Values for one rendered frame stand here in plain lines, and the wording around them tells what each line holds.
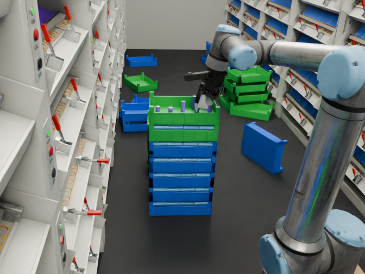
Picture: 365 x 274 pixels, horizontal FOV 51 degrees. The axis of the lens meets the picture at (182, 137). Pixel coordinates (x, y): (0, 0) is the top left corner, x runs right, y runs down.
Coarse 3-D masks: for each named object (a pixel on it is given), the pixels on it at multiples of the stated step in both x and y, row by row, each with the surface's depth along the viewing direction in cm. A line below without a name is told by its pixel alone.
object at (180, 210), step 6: (150, 204) 180; (210, 204) 183; (150, 210) 182; (156, 210) 182; (162, 210) 182; (168, 210) 183; (174, 210) 183; (180, 210) 183; (186, 210) 183; (192, 210) 184; (198, 210) 184; (204, 210) 184; (210, 210) 184
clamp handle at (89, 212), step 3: (90, 210) 97; (93, 210) 97; (96, 210) 97; (99, 210) 98; (72, 213) 96; (75, 213) 96; (78, 213) 96; (81, 213) 96; (84, 213) 96; (87, 213) 96; (90, 213) 96; (93, 213) 96; (96, 213) 97; (99, 213) 97
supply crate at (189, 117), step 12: (156, 96) 178; (168, 96) 178; (180, 96) 179; (192, 96) 179; (180, 108) 179; (216, 108) 161; (156, 120) 162; (168, 120) 162; (180, 120) 162; (192, 120) 163; (204, 120) 163; (216, 120) 164
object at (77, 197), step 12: (84, 132) 134; (96, 132) 136; (84, 156) 126; (84, 168) 120; (72, 180) 112; (84, 180) 114; (72, 192) 107; (84, 192) 109; (72, 204) 102; (72, 228) 94; (72, 240) 91; (72, 252) 82
